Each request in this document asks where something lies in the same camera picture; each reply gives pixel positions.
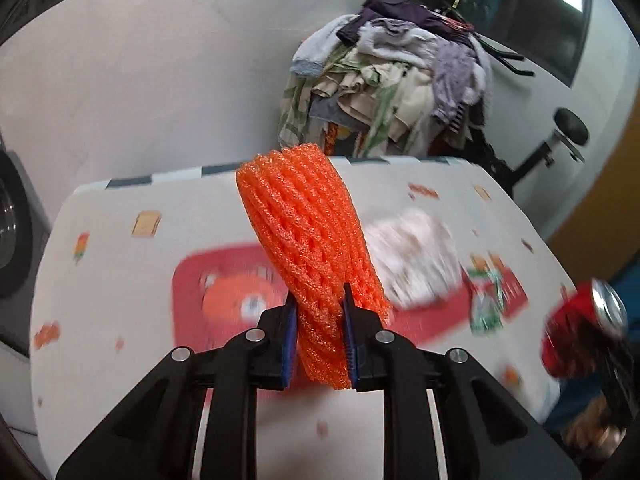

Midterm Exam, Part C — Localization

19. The orange foam net sleeve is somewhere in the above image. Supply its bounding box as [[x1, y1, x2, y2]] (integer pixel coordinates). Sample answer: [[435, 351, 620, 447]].
[[235, 143, 393, 390]]

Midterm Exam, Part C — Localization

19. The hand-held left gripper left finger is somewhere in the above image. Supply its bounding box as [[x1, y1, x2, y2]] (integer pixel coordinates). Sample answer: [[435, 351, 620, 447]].
[[55, 292, 299, 480]]

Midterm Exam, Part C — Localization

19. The pile of clothes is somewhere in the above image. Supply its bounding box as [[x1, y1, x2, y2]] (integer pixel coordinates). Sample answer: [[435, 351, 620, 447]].
[[277, 0, 496, 161]]

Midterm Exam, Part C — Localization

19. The dark window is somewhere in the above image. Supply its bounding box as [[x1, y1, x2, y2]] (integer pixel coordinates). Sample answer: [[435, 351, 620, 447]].
[[360, 0, 596, 86]]

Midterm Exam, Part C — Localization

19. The white crumpled tissue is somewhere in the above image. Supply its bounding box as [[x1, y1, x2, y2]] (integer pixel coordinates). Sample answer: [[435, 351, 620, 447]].
[[364, 209, 462, 309]]

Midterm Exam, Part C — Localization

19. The black exercise bike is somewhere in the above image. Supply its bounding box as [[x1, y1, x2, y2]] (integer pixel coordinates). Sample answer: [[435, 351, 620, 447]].
[[470, 35, 591, 196]]

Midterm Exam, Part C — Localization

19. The grey washing machine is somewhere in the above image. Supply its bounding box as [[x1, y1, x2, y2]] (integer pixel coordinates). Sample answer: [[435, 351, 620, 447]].
[[0, 130, 51, 356]]

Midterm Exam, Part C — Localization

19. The person's right hand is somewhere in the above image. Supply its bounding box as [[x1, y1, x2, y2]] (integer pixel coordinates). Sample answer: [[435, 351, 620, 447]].
[[562, 400, 628, 461]]

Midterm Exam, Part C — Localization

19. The red printed placemat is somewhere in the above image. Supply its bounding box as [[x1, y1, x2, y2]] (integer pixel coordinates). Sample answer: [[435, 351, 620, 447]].
[[171, 242, 301, 361]]

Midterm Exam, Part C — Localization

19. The red soda can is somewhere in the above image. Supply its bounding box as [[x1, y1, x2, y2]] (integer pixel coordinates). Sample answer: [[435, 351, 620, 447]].
[[541, 278, 629, 378]]

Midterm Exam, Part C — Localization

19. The green candy wrapper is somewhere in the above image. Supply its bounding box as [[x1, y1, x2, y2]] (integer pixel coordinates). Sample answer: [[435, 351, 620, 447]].
[[467, 255, 508, 336]]

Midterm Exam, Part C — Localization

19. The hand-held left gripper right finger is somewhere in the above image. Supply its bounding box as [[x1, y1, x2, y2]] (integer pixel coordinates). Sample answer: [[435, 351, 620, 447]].
[[344, 282, 583, 480]]

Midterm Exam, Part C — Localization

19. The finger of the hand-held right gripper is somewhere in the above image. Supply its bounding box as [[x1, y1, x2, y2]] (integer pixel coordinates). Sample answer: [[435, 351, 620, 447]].
[[597, 335, 633, 428]]

